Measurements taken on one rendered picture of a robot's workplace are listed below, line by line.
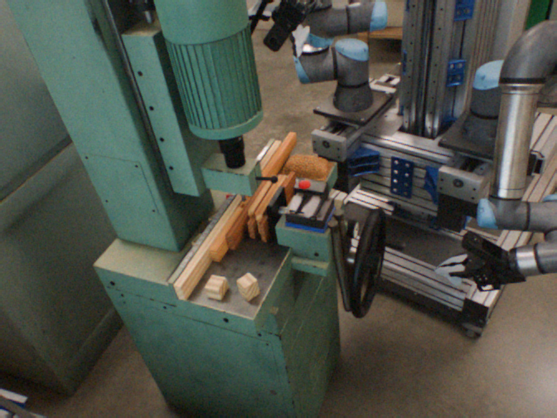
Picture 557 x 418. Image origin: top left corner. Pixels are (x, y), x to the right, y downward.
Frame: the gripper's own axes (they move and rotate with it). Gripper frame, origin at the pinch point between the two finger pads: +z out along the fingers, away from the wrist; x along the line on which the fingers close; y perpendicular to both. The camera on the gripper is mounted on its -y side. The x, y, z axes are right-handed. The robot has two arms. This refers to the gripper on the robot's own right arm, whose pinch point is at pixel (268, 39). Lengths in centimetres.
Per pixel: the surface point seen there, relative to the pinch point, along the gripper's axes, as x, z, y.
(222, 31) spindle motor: -5.6, 18.0, 7.4
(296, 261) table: 36, 23, -32
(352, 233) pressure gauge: 51, -10, -46
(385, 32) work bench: 35, -264, -109
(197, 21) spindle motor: -9.9, 20.5, 7.8
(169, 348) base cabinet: 25, 35, -90
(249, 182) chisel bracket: 14.9, 15.9, -25.0
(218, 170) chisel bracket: 6.9, 16.0, -28.0
